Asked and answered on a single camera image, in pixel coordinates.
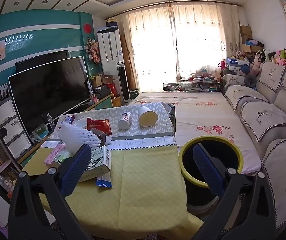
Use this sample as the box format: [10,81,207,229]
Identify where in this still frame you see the stack of cardboard boxes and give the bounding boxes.
[240,25,263,53]

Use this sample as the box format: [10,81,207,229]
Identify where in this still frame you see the floral sheet bed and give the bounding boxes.
[127,92,262,175]

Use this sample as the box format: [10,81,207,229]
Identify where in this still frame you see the open cardboard box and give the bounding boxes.
[92,73,117,88]

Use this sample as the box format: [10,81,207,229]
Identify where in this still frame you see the upright black white box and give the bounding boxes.
[87,80,95,98]

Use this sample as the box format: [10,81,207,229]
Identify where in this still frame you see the white paper cup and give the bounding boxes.
[138,106,158,127]

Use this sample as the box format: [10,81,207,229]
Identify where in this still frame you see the pink box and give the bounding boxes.
[44,142,67,168]

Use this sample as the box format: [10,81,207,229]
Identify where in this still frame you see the blue star printed bag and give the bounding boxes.
[225,57,248,72]

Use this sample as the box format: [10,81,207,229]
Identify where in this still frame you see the cream sheer curtains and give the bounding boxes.
[113,1,241,93]

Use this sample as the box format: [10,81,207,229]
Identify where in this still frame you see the white foam net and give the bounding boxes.
[58,120,101,155]

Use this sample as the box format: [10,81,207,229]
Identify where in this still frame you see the white standing air conditioner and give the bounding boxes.
[97,28,125,77]

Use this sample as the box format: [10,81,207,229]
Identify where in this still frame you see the white plastic bowl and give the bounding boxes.
[73,118,89,130]

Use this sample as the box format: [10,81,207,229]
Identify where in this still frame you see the large flat television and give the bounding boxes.
[8,56,91,143]

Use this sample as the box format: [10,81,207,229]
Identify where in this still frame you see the white black tower fan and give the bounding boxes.
[117,61,130,105]

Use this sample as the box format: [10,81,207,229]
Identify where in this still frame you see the red snack packet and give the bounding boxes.
[87,118,112,137]

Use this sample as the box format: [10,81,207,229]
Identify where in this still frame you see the yellow rimmed black bin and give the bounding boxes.
[178,136,243,213]

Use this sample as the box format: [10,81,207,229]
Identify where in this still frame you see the black box with white print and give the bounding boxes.
[129,86,140,100]

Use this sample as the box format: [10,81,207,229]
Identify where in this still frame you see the green white drink bottle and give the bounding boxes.
[79,146,111,182]

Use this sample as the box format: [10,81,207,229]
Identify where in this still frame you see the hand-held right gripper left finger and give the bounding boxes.
[8,144,93,240]

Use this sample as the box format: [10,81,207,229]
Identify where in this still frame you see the black neck pillow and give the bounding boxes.
[244,75,258,88]

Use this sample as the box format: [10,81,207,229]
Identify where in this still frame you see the row of plush toys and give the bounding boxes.
[256,48,286,69]

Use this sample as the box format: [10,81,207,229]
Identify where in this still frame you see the cluttered glass coffee table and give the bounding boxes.
[163,76,221,92]

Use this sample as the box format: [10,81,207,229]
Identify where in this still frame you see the beige sofa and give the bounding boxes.
[220,61,286,230]

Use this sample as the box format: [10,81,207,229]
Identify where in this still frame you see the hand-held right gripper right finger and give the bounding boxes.
[192,144,276,240]

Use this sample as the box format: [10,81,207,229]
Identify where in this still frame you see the smaller black television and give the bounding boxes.
[15,50,70,73]

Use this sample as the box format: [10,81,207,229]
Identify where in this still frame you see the clear water bottle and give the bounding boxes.
[47,113,56,130]

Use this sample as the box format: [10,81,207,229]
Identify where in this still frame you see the hanging flower decoration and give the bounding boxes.
[84,37,101,64]

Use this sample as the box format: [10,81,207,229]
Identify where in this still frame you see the blue white packet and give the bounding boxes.
[96,174,113,188]

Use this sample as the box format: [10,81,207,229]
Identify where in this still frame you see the pink plush pig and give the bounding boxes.
[249,60,264,76]

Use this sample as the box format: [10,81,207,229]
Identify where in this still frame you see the white pill bottle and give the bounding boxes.
[117,112,133,130]

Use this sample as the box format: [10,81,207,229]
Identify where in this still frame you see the white plastic drawer unit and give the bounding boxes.
[0,96,33,159]

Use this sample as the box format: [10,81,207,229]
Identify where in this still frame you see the brown chocolate bar wrapper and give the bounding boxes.
[90,128,106,143]

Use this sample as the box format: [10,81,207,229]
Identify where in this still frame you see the glass bowl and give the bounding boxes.
[32,124,49,140]

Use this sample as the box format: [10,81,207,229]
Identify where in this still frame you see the curtain rod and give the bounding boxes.
[105,1,243,20]

